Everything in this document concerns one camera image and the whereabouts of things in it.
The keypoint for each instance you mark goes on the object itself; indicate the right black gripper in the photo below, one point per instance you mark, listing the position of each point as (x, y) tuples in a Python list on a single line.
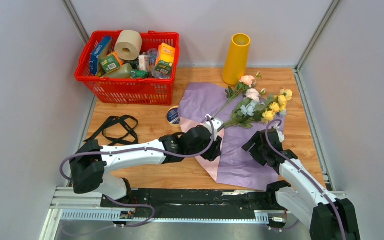
[(255, 139)]

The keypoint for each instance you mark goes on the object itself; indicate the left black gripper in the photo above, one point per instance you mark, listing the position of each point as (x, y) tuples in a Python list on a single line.
[(216, 152)]

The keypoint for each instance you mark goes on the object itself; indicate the yellow artificial flower bunch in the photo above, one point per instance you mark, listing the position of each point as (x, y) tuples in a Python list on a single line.
[(254, 109)]

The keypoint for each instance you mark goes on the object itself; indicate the pink purple wrapping paper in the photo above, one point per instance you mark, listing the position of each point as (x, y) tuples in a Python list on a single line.
[(235, 166)]

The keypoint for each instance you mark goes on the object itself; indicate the pink artificial flower stem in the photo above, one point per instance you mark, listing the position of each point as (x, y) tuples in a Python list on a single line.
[(246, 87)]

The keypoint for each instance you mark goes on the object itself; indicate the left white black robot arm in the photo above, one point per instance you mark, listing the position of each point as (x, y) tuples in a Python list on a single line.
[(91, 166)]

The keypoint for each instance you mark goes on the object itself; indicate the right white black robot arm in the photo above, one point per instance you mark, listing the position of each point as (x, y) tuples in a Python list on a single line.
[(326, 216)]

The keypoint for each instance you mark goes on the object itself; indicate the yellow tapered vase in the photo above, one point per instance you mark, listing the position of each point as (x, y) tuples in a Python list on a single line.
[(236, 59)]

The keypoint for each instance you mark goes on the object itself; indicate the masking tape roll blue label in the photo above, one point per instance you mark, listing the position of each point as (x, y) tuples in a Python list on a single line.
[(173, 117)]

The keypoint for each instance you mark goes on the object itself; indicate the dark green packet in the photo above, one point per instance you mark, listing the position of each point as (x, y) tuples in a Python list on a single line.
[(139, 74)]

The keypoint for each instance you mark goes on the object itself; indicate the orange yellow sponge pack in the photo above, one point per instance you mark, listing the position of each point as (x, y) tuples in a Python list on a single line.
[(165, 59)]

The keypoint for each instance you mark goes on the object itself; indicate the white pink small carton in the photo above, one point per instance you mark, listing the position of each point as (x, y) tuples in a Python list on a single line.
[(144, 64)]

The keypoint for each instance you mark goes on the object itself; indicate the green liquid bottle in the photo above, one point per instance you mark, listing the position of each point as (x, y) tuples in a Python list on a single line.
[(124, 72)]

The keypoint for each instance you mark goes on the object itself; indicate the red plastic shopping basket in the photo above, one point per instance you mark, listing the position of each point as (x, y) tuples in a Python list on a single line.
[(148, 91)]

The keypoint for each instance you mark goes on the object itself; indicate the green yellow carton box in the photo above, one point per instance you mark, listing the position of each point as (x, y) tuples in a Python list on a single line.
[(111, 62)]

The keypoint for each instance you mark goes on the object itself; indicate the brown toilet paper roll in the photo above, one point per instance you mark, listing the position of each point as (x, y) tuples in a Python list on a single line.
[(128, 45)]

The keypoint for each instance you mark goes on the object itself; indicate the blue snack box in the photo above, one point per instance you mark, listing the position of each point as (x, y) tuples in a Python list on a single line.
[(100, 51)]

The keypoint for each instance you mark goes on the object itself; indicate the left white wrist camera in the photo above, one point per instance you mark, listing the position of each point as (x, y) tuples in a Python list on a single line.
[(213, 124)]

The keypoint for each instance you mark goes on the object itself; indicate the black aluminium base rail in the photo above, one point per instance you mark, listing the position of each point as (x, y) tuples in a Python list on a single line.
[(147, 205)]

